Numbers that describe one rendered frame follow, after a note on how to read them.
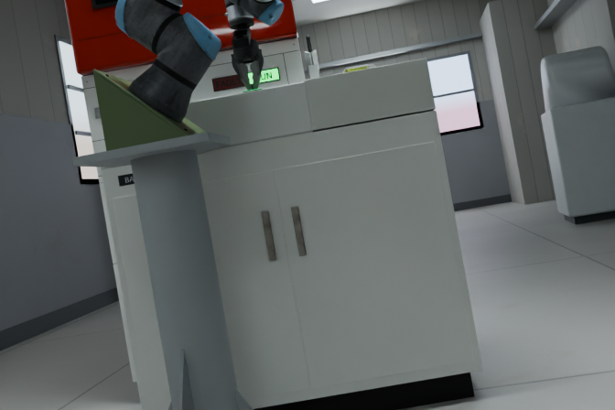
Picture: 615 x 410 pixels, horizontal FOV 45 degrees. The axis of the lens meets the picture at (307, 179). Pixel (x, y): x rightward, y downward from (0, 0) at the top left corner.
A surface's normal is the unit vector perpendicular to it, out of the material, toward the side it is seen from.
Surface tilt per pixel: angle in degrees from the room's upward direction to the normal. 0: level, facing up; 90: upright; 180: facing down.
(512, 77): 90
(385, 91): 90
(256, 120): 90
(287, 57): 90
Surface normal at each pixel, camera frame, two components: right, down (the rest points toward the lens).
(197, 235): 0.73, -0.15
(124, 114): -0.12, 0.00
